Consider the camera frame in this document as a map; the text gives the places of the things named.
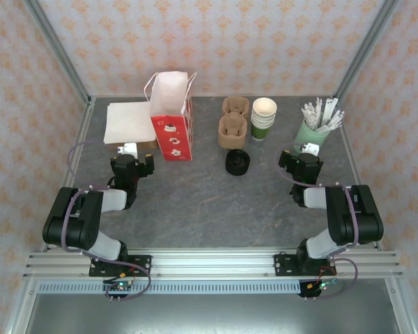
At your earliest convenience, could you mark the red white paper gift bag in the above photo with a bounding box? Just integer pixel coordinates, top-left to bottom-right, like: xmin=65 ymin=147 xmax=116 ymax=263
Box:
xmin=143 ymin=71 xmax=199 ymax=162

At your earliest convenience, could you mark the black plastic cup lid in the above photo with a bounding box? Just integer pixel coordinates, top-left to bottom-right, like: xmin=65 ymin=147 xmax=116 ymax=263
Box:
xmin=225 ymin=149 xmax=251 ymax=171

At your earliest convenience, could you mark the brown pulp cup carrier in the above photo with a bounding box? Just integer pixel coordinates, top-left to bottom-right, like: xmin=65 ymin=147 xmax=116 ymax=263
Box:
xmin=218 ymin=96 xmax=250 ymax=138

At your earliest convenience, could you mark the mint green holder cup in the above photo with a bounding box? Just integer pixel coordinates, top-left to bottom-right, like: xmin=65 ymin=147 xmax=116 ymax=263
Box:
xmin=293 ymin=118 xmax=330 ymax=158

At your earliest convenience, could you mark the stack of white napkins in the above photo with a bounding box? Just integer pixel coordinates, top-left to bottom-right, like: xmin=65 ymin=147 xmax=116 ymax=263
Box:
xmin=103 ymin=101 xmax=156 ymax=145

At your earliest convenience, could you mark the white wrapped straw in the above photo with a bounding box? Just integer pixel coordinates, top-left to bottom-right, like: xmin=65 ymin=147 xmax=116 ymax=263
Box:
xmin=316 ymin=118 xmax=344 ymax=133
xmin=313 ymin=97 xmax=324 ymax=126
xmin=318 ymin=110 xmax=346 ymax=132
xmin=304 ymin=102 xmax=320 ymax=129
xmin=301 ymin=106 xmax=316 ymax=132

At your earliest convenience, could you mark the stack of black cup lids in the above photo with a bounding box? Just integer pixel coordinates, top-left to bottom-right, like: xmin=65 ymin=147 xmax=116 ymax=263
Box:
xmin=224 ymin=152 xmax=251 ymax=177

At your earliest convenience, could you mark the stack of brown cup carriers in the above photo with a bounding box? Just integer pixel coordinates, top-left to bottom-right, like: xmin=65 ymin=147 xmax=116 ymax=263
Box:
xmin=217 ymin=104 xmax=249 ymax=150

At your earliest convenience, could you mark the wide white wrapped stirrer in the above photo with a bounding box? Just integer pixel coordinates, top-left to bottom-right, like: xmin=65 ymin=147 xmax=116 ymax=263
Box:
xmin=323 ymin=98 xmax=339 ymax=122

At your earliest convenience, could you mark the small circuit board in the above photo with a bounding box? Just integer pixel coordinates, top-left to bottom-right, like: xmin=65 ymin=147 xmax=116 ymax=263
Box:
xmin=102 ymin=280 xmax=132 ymax=293
xmin=308 ymin=280 xmax=339 ymax=293

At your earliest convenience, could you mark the grey metal panel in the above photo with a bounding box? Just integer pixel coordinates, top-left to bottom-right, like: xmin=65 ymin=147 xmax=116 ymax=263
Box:
xmin=24 ymin=294 xmax=405 ymax=334

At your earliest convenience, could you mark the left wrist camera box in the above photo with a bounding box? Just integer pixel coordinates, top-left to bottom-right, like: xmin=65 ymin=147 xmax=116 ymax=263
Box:
xmin=117 ymin=141 xmax=139 ymax=158

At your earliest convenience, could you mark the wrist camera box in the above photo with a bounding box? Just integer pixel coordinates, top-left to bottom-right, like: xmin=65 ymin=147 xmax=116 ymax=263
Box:
xmin=117 ymin=141 xmax=139 ymax=158
xmin=300 ymin=141 xmax=322 ymax=157

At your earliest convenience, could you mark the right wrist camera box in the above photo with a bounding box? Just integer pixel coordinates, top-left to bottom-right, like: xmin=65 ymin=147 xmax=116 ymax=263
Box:
xmin=300 ymin=141 xmax=322 ymax=157

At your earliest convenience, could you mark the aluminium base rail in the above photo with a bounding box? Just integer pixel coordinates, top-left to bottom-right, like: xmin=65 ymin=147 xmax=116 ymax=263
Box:
xmin=22 ymin=247 xmax=404 ymax=279

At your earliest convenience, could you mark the aluminium corner post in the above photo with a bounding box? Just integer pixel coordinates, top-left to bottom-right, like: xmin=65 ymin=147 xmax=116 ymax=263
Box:
xmin=333 ymin=0 xmax=401 ymax=101
xmin=22 ymin=0 xmax=92 ymax=104

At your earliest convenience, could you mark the grey slotted cable duct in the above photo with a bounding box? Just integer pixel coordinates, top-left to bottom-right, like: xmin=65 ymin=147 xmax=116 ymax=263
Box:
xmin=37 ymin=281 xmax=300 ymax=295

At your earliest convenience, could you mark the aluminium side rail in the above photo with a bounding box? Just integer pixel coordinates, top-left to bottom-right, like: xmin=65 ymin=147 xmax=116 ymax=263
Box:
xmin=335 ymin=97 xmax=418 ymax=334
xmin=3 ymin=97 xmax=97 ymax=334

